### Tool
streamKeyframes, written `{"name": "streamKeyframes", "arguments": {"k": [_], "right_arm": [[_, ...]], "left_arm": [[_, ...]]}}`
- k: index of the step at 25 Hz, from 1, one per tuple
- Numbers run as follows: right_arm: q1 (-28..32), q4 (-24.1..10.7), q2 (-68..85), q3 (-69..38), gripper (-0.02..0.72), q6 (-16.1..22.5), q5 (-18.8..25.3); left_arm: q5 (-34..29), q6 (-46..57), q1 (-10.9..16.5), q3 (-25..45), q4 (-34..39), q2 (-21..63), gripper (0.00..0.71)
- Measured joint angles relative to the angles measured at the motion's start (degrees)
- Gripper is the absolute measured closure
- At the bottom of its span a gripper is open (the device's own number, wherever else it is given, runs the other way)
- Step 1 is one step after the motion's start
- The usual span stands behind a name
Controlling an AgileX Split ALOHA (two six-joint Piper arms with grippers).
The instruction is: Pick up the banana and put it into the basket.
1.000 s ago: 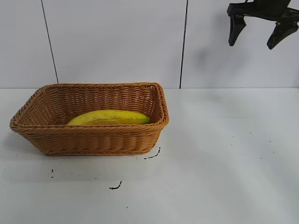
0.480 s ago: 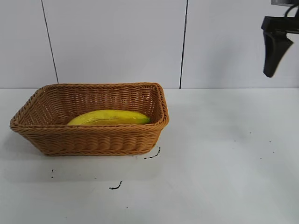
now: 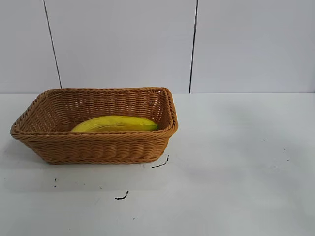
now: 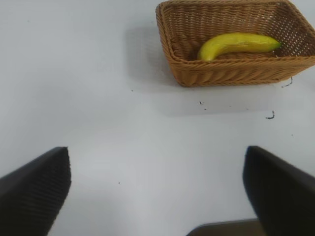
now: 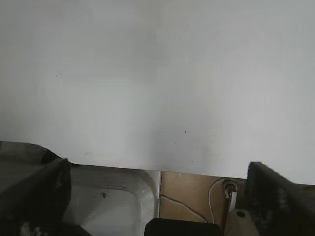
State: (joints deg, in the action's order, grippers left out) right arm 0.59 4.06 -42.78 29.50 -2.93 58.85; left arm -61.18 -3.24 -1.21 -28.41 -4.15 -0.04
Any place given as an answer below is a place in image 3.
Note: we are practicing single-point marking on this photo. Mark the tan woven wicker basket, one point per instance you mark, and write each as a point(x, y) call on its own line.
point(98, 147)

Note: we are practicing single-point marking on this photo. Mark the yellow banana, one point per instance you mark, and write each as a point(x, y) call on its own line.
point(118, 124)

